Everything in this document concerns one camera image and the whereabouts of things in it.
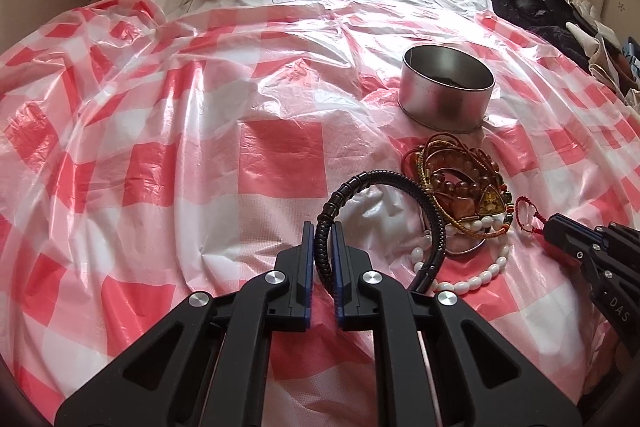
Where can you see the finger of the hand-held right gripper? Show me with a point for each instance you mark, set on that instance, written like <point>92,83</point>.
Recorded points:
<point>570,242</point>
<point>622,239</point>

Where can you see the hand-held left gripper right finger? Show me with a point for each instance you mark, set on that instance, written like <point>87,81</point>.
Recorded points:
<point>340,267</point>

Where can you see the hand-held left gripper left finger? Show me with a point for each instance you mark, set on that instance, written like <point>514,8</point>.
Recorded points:
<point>306,267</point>

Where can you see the wide silver bangle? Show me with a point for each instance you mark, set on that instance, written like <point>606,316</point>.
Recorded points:
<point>467,250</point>

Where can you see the round metal tin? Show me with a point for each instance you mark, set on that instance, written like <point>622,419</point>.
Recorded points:
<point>440,102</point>

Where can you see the red checked plastic sheet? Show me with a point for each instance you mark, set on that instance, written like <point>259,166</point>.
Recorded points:
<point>150,157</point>

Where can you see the pile of dark clothes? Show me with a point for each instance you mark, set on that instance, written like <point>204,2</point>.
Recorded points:
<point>525,7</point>

